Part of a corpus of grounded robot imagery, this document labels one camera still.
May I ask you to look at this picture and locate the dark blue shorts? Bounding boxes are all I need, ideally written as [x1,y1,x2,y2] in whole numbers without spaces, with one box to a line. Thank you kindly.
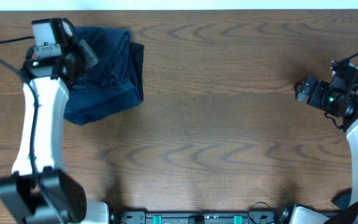
[63,42,144,126]
[72,26,137,89]

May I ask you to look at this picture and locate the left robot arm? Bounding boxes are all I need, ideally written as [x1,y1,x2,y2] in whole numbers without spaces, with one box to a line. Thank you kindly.
[0,18,110,223]

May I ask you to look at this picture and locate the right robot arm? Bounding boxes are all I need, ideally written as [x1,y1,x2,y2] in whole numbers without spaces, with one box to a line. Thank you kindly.
[276,59,358,223]

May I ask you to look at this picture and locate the folded dark blue shorts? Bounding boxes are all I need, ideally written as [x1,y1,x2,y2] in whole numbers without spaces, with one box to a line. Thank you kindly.
[63,42,144,126]

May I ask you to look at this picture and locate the dark cloth at corner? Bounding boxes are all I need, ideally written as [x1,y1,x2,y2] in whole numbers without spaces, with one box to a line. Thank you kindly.
[331,188,352,210]

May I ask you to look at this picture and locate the right black camera cable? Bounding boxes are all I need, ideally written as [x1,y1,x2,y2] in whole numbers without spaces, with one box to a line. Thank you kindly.
[334,46,358,68]

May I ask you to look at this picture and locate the black camera cable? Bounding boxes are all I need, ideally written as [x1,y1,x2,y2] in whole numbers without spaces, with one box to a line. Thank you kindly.
[0,35,43,187]
[334,46,358,68]

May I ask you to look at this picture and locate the left black camera cable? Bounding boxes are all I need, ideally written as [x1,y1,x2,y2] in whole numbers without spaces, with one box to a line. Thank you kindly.
[0,35,43,187]

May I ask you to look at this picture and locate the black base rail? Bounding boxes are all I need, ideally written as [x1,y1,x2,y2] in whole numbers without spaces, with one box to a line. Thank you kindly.
[109,210,289,224]

